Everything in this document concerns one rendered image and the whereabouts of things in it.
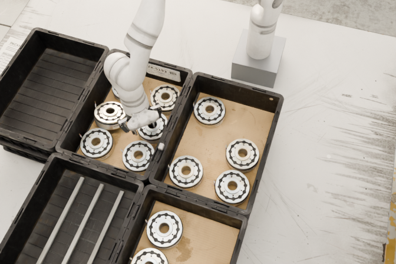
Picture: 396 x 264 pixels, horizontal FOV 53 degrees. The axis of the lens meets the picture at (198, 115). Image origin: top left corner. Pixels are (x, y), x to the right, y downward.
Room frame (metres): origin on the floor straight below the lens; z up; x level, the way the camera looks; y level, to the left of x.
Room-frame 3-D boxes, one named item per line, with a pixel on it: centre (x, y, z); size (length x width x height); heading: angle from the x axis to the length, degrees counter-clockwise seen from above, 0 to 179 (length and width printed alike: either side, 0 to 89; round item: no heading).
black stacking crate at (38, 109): (0.73, 0.49, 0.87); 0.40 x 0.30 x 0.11; 157
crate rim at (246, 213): (0.50, -0.06, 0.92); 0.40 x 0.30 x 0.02; 157
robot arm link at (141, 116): (0.56, 0.17, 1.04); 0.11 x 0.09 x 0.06; 22
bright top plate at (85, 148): (0.54, 0.33, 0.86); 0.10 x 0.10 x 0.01
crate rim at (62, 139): (0.61, 0.22, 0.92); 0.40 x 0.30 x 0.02; 157
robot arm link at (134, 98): (0.58, 0.18, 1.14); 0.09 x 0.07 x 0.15; 44
